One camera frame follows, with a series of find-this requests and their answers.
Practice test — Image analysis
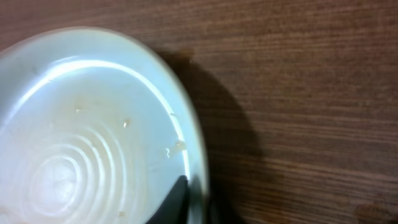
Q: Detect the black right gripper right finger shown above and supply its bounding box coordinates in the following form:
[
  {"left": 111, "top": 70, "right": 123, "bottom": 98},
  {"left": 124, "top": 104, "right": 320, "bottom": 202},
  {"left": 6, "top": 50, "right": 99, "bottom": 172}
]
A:
[{"left": 208, "top": 184, "right": 245, "bottom": 224}]

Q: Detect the white plate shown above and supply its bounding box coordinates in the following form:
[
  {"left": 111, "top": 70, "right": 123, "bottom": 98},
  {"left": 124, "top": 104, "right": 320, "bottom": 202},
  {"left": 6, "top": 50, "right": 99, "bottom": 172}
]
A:
[{"left": 1, "top": 27, "right": 210, "bottom": 223}]

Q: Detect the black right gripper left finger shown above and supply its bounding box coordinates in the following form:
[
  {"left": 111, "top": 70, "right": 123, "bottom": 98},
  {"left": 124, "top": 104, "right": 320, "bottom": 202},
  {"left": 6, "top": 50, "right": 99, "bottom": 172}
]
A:
[{"left": 146, "top": 175, "right": 189, "bottom": 224}]

